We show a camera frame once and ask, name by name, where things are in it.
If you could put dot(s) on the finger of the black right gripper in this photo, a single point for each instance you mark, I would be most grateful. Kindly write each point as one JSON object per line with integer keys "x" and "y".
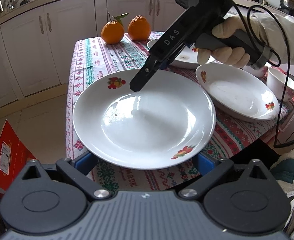
{"x": 144, "y": 75}

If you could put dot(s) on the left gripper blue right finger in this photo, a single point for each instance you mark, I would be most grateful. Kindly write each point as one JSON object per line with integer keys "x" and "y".
{"x": 205, "y": 163}

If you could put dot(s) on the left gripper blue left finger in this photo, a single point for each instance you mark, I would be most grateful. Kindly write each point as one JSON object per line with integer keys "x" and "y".
{"x": 85, "y": 162}

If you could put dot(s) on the large white fruit-pattern plate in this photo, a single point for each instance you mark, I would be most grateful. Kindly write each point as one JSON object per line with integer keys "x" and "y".
{"x": 169, "y": 121}

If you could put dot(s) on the white deep plate fruit pattern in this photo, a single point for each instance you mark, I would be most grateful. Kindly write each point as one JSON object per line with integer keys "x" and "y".
{"x": 238, "y": 93}

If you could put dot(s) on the white ceramic bowl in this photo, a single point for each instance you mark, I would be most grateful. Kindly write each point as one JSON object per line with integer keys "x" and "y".
{"x": 276, "y": 83}

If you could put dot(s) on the white right sleeve forearm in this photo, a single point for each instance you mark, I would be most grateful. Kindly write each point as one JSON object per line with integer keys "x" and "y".
{"x": 277, "y": 33}

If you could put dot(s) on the white kitchen cabinets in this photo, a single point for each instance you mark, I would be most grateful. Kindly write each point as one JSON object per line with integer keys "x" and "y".
{"x": 36, "y": 46}

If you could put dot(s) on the right hand in cream glove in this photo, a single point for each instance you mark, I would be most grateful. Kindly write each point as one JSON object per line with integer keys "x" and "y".
{"x": 236, "y": 57}

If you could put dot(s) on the wrinkled orange without leaf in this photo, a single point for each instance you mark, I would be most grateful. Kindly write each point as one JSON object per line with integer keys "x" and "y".
{"x": 139, "y": 29}

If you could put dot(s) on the orange with green leaf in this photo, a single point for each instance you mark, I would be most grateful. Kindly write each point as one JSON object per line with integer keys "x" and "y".
{"x": 113, "y": 30}

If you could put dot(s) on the patterned red green tablecloth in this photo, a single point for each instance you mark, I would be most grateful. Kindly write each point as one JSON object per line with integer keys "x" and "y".
{"x": 93, "y": 59}

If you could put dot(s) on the red cardboard box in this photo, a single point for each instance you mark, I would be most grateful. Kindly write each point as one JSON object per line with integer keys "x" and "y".
{"x": 13, "y": 156}

